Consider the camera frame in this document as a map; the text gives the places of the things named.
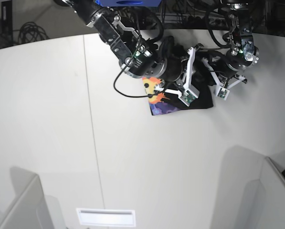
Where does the white partition panel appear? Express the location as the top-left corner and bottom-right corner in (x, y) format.
(0, 174), (54, 229)
(257, 157), (285, 229)

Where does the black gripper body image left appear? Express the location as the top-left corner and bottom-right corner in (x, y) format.
(158, 57), (184, 82)

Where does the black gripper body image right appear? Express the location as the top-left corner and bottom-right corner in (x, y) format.
(213, 59), (240, 83)

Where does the white partition panel right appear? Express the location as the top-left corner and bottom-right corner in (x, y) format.
(257, 157), (285, 229)

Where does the white partition panel left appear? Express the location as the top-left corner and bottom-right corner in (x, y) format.
(0, 174), (54, 229)

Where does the coiled black cable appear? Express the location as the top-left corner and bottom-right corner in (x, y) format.
(17, 21), (50, 45)

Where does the blue box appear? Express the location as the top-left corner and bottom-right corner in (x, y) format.
(95, 0), (162, 7)

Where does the white power strip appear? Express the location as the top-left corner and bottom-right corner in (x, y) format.
(163, 14), (227, 29)

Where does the black T-shirt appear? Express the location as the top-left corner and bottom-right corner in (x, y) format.
(142, 35), (216, 116)

